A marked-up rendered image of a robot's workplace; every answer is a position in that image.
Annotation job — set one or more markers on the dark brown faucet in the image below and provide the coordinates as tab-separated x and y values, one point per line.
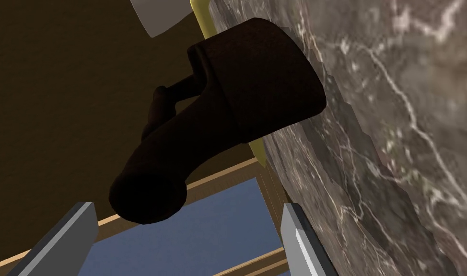
252	80

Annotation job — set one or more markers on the dark brown faucet lever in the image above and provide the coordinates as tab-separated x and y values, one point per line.
162	109

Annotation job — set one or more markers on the pale grey flat block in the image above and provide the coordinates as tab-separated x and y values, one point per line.
158	15

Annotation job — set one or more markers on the wooden framed window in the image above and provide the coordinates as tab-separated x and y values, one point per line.
203	230

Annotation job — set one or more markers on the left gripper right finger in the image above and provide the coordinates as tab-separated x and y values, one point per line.
300	249

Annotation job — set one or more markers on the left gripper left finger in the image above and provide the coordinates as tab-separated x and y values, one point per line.
61	245

